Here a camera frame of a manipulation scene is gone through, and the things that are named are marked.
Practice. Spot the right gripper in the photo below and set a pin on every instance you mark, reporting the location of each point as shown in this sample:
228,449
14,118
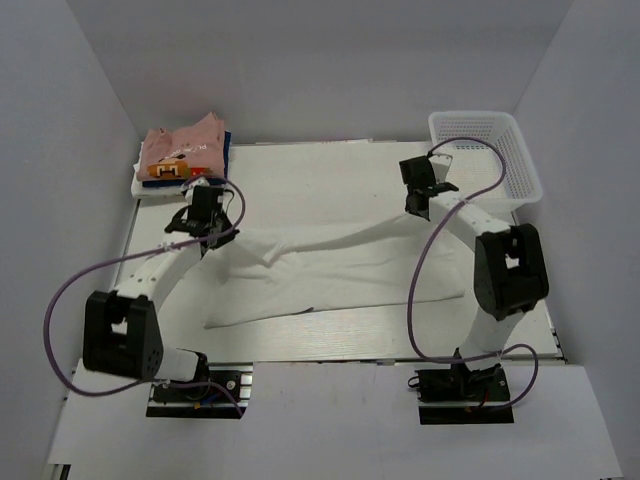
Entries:
413,212

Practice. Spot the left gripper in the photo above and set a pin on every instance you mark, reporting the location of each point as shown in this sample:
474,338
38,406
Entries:
226,237

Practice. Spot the white printed t shirt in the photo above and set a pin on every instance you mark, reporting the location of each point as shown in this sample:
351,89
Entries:
267,273

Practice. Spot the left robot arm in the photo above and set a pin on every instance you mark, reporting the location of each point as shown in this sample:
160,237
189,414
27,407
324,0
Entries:
122,336

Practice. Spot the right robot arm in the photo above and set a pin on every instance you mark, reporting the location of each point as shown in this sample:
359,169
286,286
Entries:
509,273

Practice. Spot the white plastic basket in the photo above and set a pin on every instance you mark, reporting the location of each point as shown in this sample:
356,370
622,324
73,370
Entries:
489,147

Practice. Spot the pink folded t shirt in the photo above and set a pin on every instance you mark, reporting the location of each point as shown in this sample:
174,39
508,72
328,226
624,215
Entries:
205,139

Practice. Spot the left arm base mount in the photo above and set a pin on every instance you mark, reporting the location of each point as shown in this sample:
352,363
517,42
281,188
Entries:
225,395

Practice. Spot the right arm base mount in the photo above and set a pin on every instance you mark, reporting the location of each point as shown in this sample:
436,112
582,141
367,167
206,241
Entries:
462,390

